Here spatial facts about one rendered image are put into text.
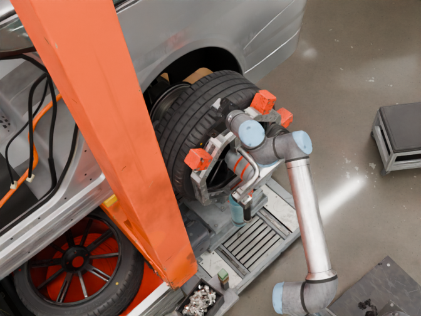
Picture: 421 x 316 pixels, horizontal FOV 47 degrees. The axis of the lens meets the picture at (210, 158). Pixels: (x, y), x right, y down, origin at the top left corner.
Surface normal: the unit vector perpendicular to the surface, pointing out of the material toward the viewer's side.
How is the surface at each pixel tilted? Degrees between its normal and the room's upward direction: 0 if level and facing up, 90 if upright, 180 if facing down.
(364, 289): 0
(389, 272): 0
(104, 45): 90
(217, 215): 0
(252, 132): 58
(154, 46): 90
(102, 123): 90
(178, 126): 35
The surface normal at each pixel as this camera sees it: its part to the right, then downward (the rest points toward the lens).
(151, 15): 0.64, 0.50
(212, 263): -0.09, -0.54
